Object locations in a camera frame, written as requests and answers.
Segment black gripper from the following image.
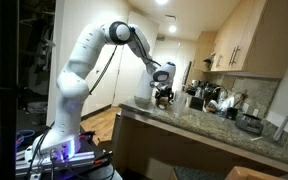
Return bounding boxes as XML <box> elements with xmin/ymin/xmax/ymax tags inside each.
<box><xmin>150</xmin><ymin>80</ymin><xmax>176</xmax><ymax>108</ymax></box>

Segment clear tall plastic cup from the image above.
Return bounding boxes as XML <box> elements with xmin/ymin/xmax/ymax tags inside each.
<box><xmin>173</xmin><ymin>91</ymin><xmax>187</xmax><ymax>118</ymax></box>

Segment clear plastic container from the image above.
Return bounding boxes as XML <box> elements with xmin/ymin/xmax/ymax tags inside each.
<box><xmin>133</xmin><ymin>95</ymin><xmax>152</xmax><ymax>109</ymax></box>

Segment white paper towel roll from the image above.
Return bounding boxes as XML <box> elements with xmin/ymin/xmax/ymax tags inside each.
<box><xmin>135</xmin><ymin>67</ymin><xmax>156</xmax><ymax>100</ymax></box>

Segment black coffee maker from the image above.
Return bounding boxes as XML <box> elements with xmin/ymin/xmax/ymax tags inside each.
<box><xmin>187</xmin><ymin>94</ymin><xmax>206</xmax><ymax>112</ymax></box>

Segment white door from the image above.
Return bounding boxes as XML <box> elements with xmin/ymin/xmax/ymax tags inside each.
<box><xmin>111</xmin><ymin>11</ymin><xmax>160</xmax><ymax>107</ymax></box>

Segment curved kitchen faucet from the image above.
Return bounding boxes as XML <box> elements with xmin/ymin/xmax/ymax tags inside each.
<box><xmin>211</xmin><ymin>85</ymin><xmax>229</xmax><ymax>103</ymax></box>

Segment dish rack with dishes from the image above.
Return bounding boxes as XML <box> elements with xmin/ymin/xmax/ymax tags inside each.
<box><xmin>206</xmin><ymin>96</ymin><xmax>240</xmax><ymax>120</ymax></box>

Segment beige tall cabinet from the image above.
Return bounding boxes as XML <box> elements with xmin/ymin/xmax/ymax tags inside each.
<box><xmin>192</xmin><ymin>31</ymin><xmax>217</xmax><ymax>73</ymax></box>

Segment small white stick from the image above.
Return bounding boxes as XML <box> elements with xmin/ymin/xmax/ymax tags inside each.
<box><xmin>249</xmin><ymin>135</ymin><xmax>264</xmax><ymax>142</ymax></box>

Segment light wooden box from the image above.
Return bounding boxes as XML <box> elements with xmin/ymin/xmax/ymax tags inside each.
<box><xmin>224</xmin><ymin>165</ymin><xmax>288</xmax><ymax>180</ymax></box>

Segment grey trash bin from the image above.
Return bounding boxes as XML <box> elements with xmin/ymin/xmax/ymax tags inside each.
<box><xmin>26</xmin><ymin>101</ymin><xmax>49</xmax><ymax>127</ymax></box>

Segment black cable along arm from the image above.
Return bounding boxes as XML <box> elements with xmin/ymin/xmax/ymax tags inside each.
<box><xmin>88</xmin><ymin>45</ymin><xmax>119</xmax><ymax>97</ymax></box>

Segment beige wall cabinets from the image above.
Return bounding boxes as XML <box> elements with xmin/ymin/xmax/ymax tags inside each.
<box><xmin>210</xmin><ymin>0</ymin><xmax>288</xmax><ymax>80</ymax></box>

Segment blue cable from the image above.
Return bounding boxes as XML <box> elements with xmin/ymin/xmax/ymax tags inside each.
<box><xmin>0</xmin><ymin>129</ymin><xmax>37</xmax><ymax>155</ymax></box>

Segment black metal frame post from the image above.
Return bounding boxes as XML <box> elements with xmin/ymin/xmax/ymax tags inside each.
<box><xmin>0</xmin><ymin>0</ymin><xmax>20</xmax><ymax>180</ymax></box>

